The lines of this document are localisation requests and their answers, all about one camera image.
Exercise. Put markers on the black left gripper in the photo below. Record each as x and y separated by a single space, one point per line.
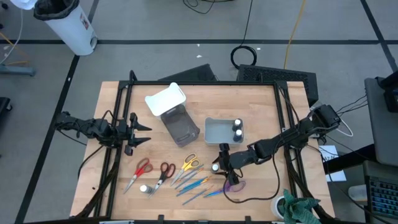
130 137

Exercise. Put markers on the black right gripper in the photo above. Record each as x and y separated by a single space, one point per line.
230 161

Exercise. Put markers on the black white-capped paint bottle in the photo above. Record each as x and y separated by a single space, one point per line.
214 169
144 188
237 123
238 133

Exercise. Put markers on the teal paintbrush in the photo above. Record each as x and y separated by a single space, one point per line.
193 187
197 195
191 172
188 179
193 183

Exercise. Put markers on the black and red scissors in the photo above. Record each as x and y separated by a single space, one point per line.
164 175

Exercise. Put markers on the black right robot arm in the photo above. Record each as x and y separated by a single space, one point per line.
280 141

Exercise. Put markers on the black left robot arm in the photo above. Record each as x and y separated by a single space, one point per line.
93 129

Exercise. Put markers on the grey plastic bin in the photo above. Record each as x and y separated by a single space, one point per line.
217 132

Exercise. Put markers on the smoky transparent plastic bin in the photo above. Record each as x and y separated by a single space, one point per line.
180 127

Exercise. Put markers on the white plastic bin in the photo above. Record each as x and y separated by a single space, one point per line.
164 99

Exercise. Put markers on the black flat case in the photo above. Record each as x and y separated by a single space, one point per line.
192 74

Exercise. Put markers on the green cloth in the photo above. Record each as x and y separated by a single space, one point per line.
300 208

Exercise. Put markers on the black mesh computer tower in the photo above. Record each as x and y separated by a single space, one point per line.
280 76

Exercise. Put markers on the white paper sheet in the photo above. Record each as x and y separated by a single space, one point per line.
329 152

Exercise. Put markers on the white trash can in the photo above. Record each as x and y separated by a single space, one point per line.
74 34

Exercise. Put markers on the grey metal foot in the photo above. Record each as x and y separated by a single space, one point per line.
18 70

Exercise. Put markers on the white rounded device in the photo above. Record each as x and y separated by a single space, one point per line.
357 193

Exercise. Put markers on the black chair base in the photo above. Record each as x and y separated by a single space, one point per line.
3 107

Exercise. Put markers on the black trash bag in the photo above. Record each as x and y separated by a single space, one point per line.
56 9

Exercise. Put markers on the grey desk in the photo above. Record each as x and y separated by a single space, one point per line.
382 137

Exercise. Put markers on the black backlit keyboard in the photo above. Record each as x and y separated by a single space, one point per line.
384 196

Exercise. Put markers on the white plastic object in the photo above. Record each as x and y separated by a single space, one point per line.
25 3

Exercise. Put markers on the black desk device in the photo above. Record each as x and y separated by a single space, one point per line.
391 93

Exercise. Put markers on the black aluminium table frame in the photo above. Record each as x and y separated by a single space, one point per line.
202 83

